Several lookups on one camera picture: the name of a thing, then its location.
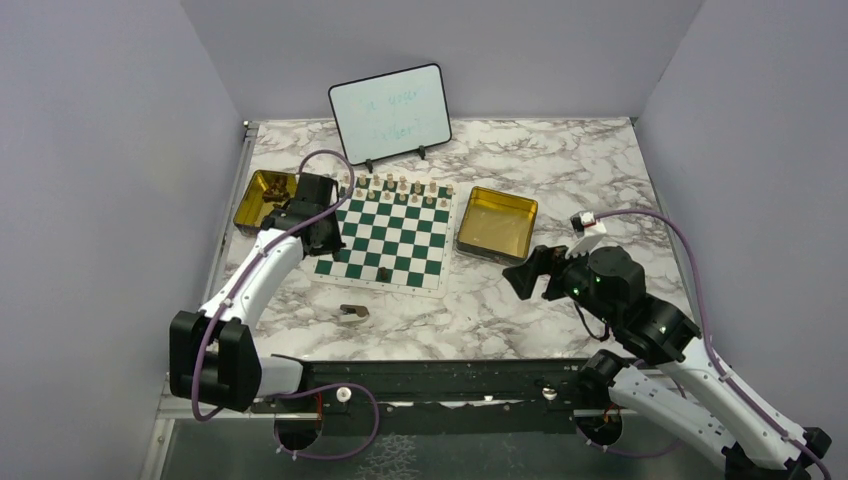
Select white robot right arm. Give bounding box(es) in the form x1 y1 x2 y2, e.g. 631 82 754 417
502 246 832 479

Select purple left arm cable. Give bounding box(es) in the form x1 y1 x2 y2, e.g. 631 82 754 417
190 149 359 423

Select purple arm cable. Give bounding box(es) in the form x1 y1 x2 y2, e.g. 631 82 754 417
592 209 833 480
190 149 359 423

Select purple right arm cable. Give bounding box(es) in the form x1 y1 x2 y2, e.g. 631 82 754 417
592 209 833 480

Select gold tin box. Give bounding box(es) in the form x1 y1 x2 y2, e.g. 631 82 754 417
456 186 538 264
233 169 297 236

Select dark pieces in tin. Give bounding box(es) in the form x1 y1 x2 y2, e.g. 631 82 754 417
261 184 291 204

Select green white chess board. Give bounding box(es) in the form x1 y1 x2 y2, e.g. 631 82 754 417
303 195 457 298

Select right gold tin box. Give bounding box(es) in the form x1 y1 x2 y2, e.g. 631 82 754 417
456 186 538 264

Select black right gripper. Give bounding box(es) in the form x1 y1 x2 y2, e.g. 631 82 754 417
503 236 618 326

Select left gold tin box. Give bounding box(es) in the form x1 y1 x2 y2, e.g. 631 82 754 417
233 169 297 236

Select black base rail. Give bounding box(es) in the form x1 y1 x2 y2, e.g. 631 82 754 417
249 358 611 436

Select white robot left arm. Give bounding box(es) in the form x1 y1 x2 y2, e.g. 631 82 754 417
169 173 346 412

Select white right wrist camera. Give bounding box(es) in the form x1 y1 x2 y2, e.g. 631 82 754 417
567 211 607 258

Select small whiteboard on stand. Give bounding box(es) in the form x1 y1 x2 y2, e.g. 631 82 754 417
328 63 453 165

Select light chess pieces row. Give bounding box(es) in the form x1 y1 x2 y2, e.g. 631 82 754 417
336 173 459 211

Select beige plastic clip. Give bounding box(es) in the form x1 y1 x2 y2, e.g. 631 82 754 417
339 304 370 323

